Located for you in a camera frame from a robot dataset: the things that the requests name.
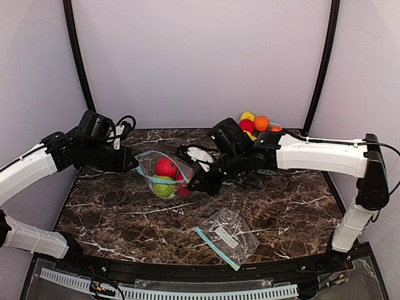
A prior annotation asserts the red wrinkled fruit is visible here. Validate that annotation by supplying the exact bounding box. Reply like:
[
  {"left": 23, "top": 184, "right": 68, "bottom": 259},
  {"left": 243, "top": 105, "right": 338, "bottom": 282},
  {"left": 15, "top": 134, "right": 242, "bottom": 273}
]
[{"left": 176, "top": 174, "right": 191, "bottom": 198}]

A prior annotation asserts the clear zip bag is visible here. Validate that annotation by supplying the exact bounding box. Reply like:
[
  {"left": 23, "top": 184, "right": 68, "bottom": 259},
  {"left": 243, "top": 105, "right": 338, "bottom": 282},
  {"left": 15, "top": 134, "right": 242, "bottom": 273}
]
[
  {"left": 135, "top": 151, "right": 195, "bottom": 199},
  {"left": 194, "top": 209, "right": 259, "bottom": 271}
]

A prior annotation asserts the red tomato with stem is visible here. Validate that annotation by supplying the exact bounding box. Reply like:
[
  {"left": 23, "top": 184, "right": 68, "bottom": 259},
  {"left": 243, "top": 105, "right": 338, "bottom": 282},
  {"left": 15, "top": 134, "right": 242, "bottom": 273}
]
[{"left": 156, "top": 157, "right": 178, "bottom": 178}]

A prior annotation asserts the green pear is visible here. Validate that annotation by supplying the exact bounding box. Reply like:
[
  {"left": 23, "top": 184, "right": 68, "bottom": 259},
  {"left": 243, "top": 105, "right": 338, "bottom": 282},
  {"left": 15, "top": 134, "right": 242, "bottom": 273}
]
[{"left": 152, "top": 175, "right": 176, "bottom": 198}]

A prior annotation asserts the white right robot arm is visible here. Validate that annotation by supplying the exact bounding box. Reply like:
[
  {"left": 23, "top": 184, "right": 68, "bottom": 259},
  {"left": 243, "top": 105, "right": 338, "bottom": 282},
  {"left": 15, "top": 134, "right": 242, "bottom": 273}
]
[{"left": 187, "top": 117, "right": 394, "bottom": 253}]

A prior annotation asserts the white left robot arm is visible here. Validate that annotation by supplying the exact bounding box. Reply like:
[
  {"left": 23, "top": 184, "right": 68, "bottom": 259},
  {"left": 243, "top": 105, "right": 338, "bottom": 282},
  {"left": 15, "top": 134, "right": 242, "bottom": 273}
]
[{"left": 1, "top": 111, "right": 139, "bottom": 259}]

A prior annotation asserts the light blue plastic basket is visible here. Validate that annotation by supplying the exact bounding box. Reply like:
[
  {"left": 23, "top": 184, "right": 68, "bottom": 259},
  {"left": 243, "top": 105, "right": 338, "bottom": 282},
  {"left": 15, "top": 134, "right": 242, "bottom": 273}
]
[{"left": 256, "top": 169, "right": 276, "bottom": 176}]

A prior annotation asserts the yellow apple front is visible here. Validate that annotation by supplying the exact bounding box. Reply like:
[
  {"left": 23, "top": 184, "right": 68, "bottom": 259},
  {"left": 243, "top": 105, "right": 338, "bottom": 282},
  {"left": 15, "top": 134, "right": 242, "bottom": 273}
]
[{"left": 245, "top": 131, "right": 257, "bottom": 141}]

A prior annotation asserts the red apple back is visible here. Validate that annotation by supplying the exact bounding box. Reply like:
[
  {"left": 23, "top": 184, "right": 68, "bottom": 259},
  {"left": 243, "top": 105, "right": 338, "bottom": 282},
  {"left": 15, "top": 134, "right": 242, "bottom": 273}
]
[{"left": 239, "top": 119, "right": 255, "bottom": 134}]

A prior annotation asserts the yellow fruit back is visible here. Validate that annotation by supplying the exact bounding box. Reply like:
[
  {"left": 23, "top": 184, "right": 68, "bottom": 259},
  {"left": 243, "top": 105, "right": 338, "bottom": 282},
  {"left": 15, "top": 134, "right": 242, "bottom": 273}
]
[{"left": 240, "top": 111, "right": 255, "bottom": 121}]

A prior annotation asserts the orange fruit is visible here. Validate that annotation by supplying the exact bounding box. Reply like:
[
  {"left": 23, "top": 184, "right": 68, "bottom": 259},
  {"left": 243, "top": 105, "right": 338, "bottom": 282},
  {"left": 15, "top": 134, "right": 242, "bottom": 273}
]
[{"left": 254, "top": 116, "right": 270, "bottom": 132}]

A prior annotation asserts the orange pumpkin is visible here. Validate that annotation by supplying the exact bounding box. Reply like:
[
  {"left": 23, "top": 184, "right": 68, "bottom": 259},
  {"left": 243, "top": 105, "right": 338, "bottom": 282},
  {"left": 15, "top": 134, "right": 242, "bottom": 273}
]
[{"left": 271, "top": 125, "right": 283, "bottom": 133}]

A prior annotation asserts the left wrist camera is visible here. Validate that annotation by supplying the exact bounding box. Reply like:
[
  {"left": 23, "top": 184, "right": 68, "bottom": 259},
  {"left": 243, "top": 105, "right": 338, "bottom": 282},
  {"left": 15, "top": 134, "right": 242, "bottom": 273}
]
[{"left": 107, "top": 115, "right": 136, "bottom": 150}]

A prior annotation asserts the white slotted cable duct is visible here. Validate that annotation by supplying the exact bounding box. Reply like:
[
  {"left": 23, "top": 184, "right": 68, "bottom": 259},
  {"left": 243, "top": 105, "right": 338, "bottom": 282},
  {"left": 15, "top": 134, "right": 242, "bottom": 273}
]
[{"left": 39, "top": 268, "right": 299, "bottom": 299}]

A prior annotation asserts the black front table rail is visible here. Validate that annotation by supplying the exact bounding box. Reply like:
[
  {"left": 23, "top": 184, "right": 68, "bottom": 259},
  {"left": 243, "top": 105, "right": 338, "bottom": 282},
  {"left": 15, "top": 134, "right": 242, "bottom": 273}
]
[{"left": 56, "top": 234, "right": 360, "bottom": 289}]

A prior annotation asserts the black left frame post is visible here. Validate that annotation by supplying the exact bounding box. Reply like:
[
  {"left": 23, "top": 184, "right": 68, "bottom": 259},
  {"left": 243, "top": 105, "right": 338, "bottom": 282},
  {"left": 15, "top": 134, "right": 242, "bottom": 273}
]
[{"left": 62, "top": 0, "right": 96, "bottom": 112}]

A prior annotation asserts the black frame post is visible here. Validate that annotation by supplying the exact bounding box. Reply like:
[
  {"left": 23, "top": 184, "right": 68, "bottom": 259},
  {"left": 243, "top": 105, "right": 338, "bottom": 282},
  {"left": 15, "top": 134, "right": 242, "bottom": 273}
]
[
  {"left": 301, "top": 0, "right": 341, "bottom": 136},
  {"left": 62, "top": 0, "right": 96, "bottom": 112}
]

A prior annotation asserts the black right frame post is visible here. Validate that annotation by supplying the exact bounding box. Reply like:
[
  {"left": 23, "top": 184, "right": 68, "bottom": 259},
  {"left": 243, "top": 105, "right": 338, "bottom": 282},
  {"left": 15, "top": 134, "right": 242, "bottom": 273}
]
[{"left": 301, "top": 0, "right": 341, "bottom": 136}]

